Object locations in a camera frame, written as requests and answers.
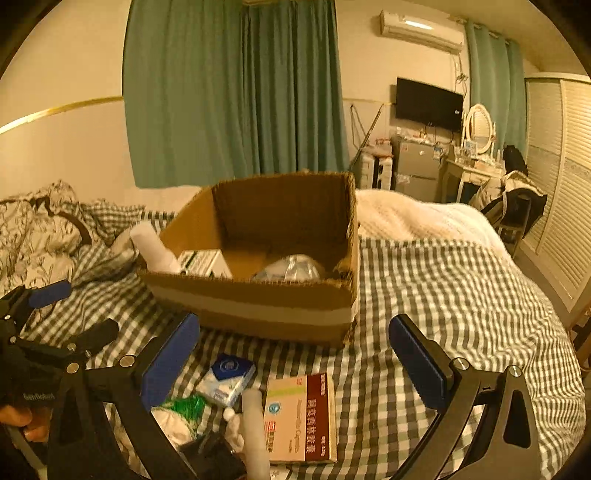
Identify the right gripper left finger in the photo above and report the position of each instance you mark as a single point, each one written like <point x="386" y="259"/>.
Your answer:
<point x="82" y="444"/>

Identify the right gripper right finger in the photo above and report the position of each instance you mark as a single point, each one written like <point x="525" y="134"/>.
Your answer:
<point x="506" y="442"/>

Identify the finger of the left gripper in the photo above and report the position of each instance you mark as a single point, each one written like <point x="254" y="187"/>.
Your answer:
<point x="49" y="294"/>
<point x="92" y="340"/>

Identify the green foil snack bag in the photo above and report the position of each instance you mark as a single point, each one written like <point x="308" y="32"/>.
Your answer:
<point x="190" y="408"/>

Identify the amoxicillin capsules medicine box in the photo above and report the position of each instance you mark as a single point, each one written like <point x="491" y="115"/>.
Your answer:
<point x="299" y="418"/>

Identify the person's left hand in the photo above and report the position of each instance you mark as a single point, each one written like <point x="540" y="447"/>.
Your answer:
<point x="34" y="422"/>

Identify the floral white black quilt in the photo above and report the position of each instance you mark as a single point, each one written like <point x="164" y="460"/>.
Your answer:
<point x="44" y="235"/>

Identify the grey checkered bed sheet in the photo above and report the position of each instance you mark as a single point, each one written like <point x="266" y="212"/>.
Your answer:
<point x="475" y="304"/>

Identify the white crumpled tissue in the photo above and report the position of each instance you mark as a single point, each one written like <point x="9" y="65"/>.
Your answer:
<point x="174" y="426"/>

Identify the white medicine box in carton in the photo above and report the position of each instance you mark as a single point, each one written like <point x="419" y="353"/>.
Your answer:
<point x="204" y="263"/>

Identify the black small pouch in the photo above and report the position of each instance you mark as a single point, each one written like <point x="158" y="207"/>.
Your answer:
<point x="210" y="457"/>

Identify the blue white tissue pack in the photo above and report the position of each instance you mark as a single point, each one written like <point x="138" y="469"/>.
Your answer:
<point x="225" y="381"/>

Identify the small white bottle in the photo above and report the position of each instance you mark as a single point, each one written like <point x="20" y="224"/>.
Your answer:
<point x="233" y="430"/>

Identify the brown cardboard box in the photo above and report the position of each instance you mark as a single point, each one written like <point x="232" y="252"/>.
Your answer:
<point x="291" y="245"/>

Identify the white fluffy blanket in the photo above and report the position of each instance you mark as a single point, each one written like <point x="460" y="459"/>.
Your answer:
<point x="391" y="215"/>

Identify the chair with piled clothes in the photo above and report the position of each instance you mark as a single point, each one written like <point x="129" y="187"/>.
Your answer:
<point x="512" y="203"/>

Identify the clear crumpled plastic bag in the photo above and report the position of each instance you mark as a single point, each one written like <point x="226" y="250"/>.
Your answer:
<point x="292" y="268"/>

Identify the white dressing table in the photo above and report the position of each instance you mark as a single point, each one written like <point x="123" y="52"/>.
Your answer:
<point x="456" y="175"/>

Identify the grey mini fridge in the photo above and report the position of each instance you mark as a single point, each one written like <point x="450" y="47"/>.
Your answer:
<point x="418" y="168"/>

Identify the white storage shelf unit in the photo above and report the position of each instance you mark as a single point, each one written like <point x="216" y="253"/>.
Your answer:
<point x="373" y="169"/>

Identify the white oval vanity mirror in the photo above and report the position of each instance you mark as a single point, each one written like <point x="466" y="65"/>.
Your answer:
<point x="479" y="131"/>

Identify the large teal curtain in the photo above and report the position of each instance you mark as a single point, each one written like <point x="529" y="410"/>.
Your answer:
<point x="218" y="90"/>

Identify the white louvered wardrobe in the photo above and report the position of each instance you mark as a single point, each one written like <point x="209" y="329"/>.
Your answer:
<point x="558" y="160"/>

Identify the narrow teal curtain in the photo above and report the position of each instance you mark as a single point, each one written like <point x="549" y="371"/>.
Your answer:
<point x="497" y="81"/>

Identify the black wall television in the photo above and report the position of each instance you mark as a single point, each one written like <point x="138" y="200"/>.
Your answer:
<point x="429" y="105"/>

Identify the white wall air conditioner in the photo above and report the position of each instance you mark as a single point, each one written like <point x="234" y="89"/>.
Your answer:
<point x="420" y="31"/>

